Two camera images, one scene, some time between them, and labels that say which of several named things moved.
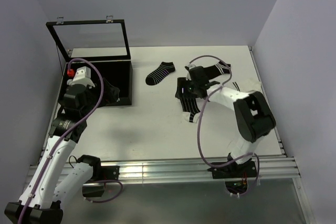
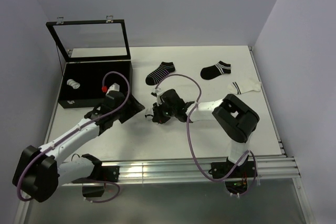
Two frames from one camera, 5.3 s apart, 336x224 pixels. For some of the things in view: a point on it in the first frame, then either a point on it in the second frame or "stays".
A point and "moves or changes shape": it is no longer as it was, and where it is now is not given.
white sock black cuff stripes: (247, 85) stays
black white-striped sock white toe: (190, 109) moves or changes shape
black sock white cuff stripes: (219, 68) stays
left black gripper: (110, 95) to (132, 108)
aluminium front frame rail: (145, 171) stays
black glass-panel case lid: (102, 40) stays
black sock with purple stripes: (158, 75) stays
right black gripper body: (189, 88) to (165, 113)
